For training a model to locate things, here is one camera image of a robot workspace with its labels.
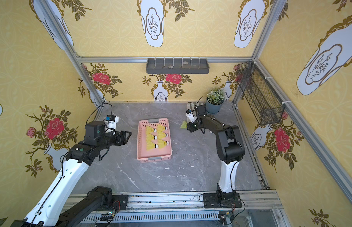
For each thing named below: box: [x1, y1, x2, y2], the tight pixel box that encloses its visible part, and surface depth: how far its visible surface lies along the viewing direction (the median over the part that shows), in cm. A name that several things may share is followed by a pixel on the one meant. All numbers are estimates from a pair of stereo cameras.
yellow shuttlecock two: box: [157, 124, 168, 134], surface depth 102 cm
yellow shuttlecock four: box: [146, 132, 159, 142], surface depth 97 cm
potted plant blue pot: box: [205, 87, 226, 114], surface depth 105 cm
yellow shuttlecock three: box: [157, 130, 169, 140], surface depth 100 cm
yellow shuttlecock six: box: [146, 139, 159, 151], surface depth 94 cm
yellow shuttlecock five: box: [158, 139, 170, 149], surface depth 95 cm
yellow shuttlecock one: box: [146, 125, 158, 135], surface depth 102 cm
